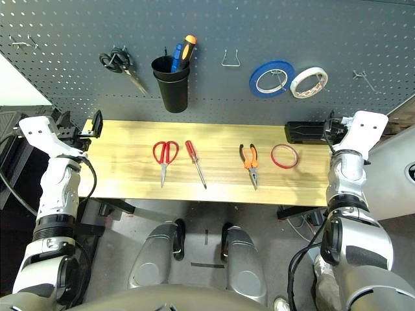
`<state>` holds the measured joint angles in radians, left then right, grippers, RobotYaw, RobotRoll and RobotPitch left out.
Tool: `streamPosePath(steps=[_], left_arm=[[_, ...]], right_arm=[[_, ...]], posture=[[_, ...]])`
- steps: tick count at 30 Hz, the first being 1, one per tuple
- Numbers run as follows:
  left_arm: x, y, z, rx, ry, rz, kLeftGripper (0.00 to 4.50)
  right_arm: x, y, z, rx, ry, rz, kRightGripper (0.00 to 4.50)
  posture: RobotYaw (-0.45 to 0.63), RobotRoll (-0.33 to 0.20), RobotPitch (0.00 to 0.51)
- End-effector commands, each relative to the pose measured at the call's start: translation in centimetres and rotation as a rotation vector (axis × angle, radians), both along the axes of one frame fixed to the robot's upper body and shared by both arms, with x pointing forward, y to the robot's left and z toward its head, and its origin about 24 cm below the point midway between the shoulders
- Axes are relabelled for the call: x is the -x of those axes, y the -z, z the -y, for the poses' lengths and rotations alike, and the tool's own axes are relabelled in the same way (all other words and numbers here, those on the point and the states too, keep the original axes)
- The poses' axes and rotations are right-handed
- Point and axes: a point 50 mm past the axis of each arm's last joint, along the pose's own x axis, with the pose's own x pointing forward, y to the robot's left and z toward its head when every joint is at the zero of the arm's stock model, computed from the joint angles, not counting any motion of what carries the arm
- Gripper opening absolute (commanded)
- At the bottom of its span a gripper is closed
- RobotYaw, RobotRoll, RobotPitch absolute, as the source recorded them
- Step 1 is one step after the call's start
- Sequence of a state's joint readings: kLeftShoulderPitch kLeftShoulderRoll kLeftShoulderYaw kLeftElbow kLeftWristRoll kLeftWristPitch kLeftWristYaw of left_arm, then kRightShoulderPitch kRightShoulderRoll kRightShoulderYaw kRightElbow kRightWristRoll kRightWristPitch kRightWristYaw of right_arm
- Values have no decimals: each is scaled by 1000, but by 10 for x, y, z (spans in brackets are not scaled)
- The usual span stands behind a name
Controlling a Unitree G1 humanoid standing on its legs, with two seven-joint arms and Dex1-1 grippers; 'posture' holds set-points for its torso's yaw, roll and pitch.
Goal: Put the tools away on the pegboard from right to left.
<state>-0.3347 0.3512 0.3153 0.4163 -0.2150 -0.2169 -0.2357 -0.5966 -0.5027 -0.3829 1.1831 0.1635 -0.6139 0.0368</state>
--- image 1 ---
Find flat black tool case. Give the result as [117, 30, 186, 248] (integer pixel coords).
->
[285, 121, 329, 145]

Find black handled scissors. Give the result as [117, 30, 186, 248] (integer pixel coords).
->
[99, 46, 150, 95]

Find silver right robot leg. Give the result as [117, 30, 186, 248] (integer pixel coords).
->
[220, 222, 268, 305]

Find thin black left wrist cable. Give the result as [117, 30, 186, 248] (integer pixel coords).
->
[77, 156, 98, 203]

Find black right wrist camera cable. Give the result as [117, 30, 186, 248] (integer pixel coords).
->
[326, 128, 338, 156]

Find silver left robot leg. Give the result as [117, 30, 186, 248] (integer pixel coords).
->
[128, 218, 186, 289]

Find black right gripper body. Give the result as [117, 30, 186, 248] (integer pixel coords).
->
[324, 118, 348, 143]

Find steel wire pliers holder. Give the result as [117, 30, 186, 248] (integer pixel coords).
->
[221, 48, 241, 68]

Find white floor wire bundle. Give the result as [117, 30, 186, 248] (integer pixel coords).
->
[287, 216, 322, 242]

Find orange black pliers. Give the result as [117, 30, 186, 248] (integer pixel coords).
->
[239, 143, 259, 191]

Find orange black handled screwdriver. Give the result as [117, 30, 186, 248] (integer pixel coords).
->
[180, 34, 198, 71]

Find blue handled screwdriver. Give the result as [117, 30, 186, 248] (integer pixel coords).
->
[171, 43, 183, 73]

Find silver robot leg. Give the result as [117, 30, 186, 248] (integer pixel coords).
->
[128, 218, 186, 289]
[220, 222, 268, 305]

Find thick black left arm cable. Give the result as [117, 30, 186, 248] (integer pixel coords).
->
[0, 134, 38, 216]

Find double steel peg hook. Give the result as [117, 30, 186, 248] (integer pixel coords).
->
[8, 34, 40, 49]

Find red tape roll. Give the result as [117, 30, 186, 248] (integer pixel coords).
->
[270, 144, 299, 169]

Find red handled scissors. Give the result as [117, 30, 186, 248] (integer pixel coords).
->
[152, 140, 180, 189]

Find black table bracket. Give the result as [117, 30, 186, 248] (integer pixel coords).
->
[97, 199, 136, 218]
[277, 205, 325, 224]

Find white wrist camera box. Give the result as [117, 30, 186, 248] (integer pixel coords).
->
[333, 110, 389, 153]
[18, 115, 88, 159]

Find long steel peg hook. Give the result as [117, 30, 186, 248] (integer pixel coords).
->
[353, 70, 383, 95]

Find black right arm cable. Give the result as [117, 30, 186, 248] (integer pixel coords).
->
[287, 239, 325, 311]

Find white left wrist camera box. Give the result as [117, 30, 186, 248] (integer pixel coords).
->
[18, 115, 88, 159]

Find black plastic cup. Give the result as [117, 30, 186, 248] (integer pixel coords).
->
[150, 55, 190, 113]

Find white tape roll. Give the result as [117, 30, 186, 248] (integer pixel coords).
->
[289, 67, 329, 99]

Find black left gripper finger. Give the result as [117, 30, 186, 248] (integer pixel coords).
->
[92, 109, 104, 139]
[51, 108, 71, 127]

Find black ribbed plastic case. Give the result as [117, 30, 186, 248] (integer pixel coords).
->
[0, 109, 21, 131]

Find grey robot torso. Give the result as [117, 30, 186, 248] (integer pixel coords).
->
[64, 283, 270, 311]

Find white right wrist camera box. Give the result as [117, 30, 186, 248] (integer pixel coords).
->
[333, 110, 389, 153]

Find long black floor tape strip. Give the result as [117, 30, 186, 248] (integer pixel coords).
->
[190, 261, 225, 269]

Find blue tape roll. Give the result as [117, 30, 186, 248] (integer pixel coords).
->
[248, 59, 296, 99]

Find red handled screwdriver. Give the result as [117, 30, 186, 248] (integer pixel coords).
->
[185, 140, 208, 190]

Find grey metal pegboard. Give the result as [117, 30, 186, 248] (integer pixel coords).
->
[0, 0, 415, 126]

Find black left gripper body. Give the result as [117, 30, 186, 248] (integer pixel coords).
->
[56, 116, 98, 152]

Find steel tape peg hook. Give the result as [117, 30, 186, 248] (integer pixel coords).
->
[270, 69, 289, 91]

